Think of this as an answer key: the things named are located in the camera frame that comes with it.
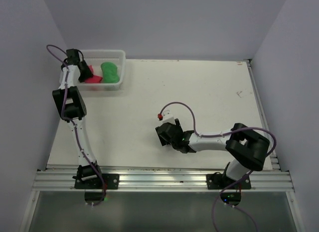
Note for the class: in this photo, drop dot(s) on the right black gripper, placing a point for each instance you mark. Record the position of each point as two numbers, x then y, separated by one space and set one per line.
177 125

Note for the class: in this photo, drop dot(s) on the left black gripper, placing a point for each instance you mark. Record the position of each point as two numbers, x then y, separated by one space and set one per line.
88 74

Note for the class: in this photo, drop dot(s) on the pink towel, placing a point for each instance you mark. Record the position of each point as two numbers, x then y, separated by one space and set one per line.
95 79

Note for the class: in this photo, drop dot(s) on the green towel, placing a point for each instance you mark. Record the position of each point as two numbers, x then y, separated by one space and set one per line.
109 72

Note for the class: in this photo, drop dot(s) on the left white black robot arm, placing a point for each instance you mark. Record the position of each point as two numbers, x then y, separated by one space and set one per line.
71 108

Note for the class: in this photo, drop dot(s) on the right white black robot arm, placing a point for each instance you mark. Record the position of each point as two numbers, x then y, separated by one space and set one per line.
248 147

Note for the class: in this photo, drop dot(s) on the white plastic basket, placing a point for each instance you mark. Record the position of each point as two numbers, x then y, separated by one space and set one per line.
99 69

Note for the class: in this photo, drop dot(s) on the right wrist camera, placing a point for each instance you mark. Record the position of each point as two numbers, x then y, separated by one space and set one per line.
166 117

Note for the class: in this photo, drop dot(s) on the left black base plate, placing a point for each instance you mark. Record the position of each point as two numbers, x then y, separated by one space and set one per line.
111 182

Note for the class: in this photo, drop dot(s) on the aluminium mounting rail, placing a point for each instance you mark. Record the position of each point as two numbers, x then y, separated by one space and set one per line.
160 180

